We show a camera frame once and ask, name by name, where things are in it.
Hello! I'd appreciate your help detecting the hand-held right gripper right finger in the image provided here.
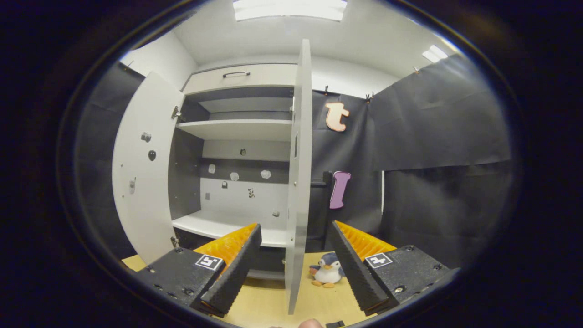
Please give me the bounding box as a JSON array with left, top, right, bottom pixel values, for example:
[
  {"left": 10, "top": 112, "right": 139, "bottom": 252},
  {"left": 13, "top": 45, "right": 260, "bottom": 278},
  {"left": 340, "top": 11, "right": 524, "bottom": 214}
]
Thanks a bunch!
[{"left": 329, "top": 220, "right": 460, "bottom": 316}]

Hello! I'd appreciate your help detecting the small ceiling light panel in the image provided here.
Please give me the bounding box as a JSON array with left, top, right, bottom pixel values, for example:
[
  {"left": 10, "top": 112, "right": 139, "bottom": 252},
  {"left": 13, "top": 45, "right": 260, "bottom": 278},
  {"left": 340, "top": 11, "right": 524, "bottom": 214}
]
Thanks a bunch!
[{"left": 421, "top": 45, "right": 448, "bottom": 63}]

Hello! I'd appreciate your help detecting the white and grey cabinet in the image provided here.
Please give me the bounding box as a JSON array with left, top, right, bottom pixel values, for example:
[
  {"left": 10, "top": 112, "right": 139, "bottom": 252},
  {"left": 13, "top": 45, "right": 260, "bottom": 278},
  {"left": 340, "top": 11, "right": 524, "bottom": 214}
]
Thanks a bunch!
[{"left": 169, "top": 63, "right": 315, "bottom": 281}]

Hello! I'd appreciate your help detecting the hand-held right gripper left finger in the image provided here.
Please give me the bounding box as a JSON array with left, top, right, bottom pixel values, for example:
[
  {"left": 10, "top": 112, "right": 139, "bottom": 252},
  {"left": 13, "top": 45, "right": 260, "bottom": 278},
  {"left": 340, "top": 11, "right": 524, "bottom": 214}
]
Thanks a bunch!
[{"left": 136, "top": 223, "right": 263, "bottom": 318}]

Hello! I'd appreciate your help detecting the penguin plush toy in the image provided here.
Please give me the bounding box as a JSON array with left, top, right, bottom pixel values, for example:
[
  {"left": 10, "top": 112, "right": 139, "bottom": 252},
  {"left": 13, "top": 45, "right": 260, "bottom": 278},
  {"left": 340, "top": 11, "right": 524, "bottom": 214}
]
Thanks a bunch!
[{"left": 310, "top": 252, "right": 345, "bottom": 288}]

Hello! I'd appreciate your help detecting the white cabinet door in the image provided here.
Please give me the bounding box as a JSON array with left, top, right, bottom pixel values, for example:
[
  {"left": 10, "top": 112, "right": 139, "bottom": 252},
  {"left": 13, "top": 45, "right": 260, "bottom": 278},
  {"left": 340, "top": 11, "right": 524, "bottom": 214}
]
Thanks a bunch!
[
  {"left": 112, "top": 71, "right": 185, "bottom": 266},
  {"left": 285, "top": 39, "right": 313, "bottom": 315}
]

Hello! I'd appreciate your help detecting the shallow white cabinet shelf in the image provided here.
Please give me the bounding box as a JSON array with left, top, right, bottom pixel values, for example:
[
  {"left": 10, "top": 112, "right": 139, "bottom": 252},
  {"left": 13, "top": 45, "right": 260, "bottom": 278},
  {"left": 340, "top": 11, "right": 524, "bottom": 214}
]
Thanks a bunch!
[{"left": 198, "top": 97, "right": 293, "bottom": 113}]

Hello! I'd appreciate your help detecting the large ceiling light panel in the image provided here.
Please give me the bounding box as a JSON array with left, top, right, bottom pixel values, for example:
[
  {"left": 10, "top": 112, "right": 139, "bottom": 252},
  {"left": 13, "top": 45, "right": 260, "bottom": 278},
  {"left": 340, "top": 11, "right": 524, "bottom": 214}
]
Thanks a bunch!
[{"left": 233, "top": 0, "right": 348, "bottom": 22}]

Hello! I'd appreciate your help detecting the black backdrop cloth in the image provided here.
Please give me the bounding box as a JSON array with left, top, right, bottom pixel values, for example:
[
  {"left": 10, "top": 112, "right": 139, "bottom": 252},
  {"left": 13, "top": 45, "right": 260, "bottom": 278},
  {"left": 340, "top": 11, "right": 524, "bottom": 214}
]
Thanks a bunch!
[
  {"left": 310, "top": 54, "right": 513, "bottom": 269},
  {"left": 75, "top": 61, "right": 146, "bottom": 260}
]

